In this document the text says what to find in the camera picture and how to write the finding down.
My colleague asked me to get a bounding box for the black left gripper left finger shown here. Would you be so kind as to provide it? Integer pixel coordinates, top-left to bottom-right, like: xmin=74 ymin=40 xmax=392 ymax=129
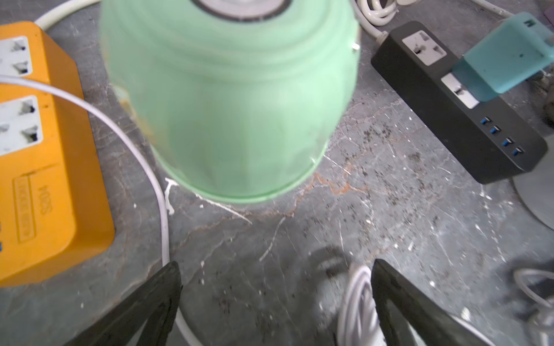
xmin=66 ymin=261 xmax=182 ymax=345

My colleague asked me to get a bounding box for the white usb cable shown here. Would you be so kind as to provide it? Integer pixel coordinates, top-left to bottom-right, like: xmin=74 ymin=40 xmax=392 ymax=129
xmin=0 ymin=0 xmax=390 ymax=346

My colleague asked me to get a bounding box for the green meat grinder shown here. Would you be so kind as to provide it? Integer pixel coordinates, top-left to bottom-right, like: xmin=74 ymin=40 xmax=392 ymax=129
xmin=99 ymin=1 xmax=361 ymax=204

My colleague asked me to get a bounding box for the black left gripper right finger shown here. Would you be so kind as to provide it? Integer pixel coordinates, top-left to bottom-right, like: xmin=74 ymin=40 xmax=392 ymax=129
xmin=371 ymin=259 xmax=491 ymax=345

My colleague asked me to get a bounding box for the white bundled power cord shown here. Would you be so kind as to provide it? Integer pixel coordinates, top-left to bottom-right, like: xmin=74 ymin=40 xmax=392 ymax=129
xmin=350 ymin=0 xmax=516 ymax=42

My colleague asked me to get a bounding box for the blue meat grinder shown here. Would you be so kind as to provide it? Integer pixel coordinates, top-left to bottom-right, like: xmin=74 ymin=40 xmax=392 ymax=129
xmin=513 ymin=135 xmax=554 ymax=229

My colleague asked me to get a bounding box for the teal charger plug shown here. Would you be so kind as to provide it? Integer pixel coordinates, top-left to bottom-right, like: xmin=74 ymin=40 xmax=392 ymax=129
xmin=452 ymin=12 xmax=553 ymax=102

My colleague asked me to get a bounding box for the orange power strip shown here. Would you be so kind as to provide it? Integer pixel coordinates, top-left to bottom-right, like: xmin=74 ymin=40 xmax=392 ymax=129
xmin=0 ymin=21 xmax=116 ymax=288

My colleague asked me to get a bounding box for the black power strip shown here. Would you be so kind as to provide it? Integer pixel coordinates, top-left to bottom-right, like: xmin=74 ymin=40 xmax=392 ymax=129
xmin=372 ymin=21 xmax=548 ymax=185

